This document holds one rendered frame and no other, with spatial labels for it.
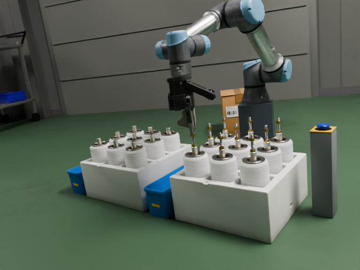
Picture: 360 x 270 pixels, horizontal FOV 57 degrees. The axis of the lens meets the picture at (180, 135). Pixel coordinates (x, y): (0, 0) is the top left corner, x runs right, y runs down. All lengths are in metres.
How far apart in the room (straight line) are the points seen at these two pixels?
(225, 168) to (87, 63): 3.39
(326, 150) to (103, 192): 0.97
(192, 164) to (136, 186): 0.30
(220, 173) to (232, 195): 0.09
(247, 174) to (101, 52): 3.34
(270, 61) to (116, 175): 0.93
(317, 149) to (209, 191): 0.39
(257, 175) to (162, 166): 0.52
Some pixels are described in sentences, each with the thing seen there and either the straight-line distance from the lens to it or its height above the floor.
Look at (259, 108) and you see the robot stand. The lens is 1.86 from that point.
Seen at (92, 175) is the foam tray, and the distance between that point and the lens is 1.62.
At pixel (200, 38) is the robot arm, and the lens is 1.26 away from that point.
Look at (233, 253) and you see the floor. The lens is 1.12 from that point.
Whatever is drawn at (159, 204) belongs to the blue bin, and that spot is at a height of 0.06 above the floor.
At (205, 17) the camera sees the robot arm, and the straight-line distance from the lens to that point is 1.55.
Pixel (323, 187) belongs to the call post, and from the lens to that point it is 1.27.
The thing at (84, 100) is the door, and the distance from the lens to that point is 4.46.
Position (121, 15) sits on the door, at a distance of 4.10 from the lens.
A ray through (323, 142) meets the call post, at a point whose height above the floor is 0.28.
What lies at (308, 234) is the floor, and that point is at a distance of 1.21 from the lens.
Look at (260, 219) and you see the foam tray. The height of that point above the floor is 0.08.
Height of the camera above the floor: 0.63
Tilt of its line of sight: 14 degrees down
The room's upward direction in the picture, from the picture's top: 7 degrees counter-clockwise
